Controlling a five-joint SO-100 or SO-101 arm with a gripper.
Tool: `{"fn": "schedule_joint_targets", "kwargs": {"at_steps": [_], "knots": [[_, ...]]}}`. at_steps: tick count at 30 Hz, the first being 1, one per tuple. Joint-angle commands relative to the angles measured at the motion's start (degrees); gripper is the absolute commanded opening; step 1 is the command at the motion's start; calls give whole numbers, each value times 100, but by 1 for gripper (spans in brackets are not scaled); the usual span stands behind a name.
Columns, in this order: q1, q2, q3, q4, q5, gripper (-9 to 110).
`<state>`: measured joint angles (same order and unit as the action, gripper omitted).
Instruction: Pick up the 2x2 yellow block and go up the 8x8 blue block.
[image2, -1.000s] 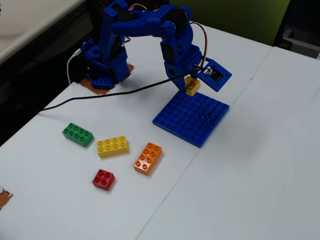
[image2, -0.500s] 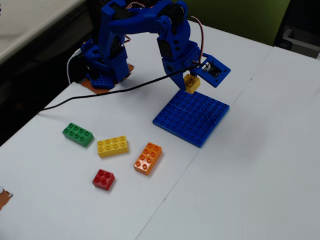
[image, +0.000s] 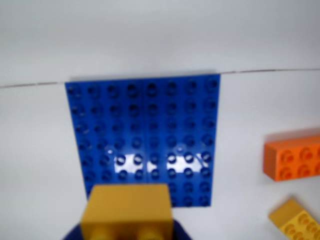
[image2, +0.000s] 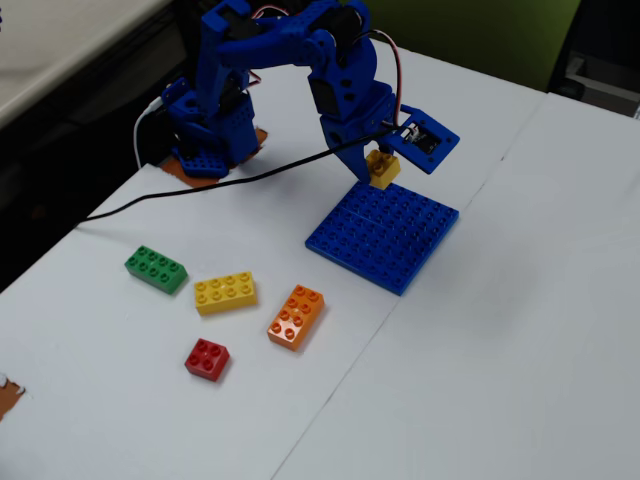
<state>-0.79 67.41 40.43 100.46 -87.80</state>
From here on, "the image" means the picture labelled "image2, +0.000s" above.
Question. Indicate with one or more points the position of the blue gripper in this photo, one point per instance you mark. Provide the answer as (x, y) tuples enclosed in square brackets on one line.
[(346, 134)]

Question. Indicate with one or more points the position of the yellow 2x2 block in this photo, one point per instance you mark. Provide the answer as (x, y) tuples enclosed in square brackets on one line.
[(382, 172)]

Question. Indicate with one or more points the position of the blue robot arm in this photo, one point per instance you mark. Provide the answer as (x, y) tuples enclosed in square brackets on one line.
[(220, 100)]

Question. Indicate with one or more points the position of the orange 2x4 block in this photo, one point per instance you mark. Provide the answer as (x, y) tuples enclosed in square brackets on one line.
[(295, 317)]

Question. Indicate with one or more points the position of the yellow 2x4 block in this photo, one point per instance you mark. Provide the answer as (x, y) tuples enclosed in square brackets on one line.
[(225, 295)]

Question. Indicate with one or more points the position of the green 2x4 block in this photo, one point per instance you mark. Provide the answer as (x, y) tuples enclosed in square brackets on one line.
[(155, 267)]

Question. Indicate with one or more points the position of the red 2x2 block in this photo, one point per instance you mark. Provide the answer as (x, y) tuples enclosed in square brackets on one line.
[(207, 360)]

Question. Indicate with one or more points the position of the green chair back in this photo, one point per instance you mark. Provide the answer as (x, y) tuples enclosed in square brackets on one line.
[(475, 35)]

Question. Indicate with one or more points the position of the brown tape patch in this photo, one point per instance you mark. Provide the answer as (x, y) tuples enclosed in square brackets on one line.
[(172, 170), (7, 395)]

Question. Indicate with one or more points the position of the grey box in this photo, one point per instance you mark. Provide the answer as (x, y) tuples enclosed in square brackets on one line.
[(600, 80)]

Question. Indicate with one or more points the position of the beige side table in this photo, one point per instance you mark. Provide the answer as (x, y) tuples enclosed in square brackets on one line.
[(50, 50)]

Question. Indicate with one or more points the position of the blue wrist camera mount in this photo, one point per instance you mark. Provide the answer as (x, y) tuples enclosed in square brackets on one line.
[(446, 137)]

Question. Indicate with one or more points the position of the blue 8x8 base plate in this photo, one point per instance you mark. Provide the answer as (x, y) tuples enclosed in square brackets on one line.
[(385, 240)]

